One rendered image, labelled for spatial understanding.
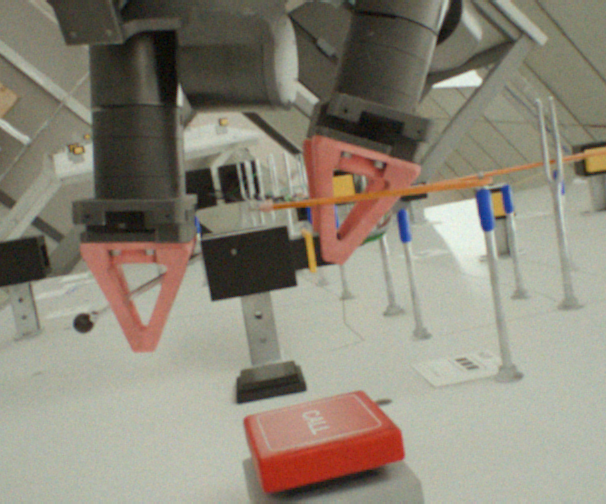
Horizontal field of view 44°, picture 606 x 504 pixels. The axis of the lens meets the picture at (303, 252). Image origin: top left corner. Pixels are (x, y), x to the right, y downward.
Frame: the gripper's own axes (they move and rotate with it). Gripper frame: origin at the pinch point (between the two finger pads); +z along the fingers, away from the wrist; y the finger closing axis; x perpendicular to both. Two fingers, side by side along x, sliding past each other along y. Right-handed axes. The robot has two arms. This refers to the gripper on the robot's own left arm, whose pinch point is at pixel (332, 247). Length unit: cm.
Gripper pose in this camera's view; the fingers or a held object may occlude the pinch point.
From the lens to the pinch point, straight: 49.2
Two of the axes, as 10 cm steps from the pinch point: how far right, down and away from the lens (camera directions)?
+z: -2.7, 9.6, 0.9
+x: -9.6, -2.5, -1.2
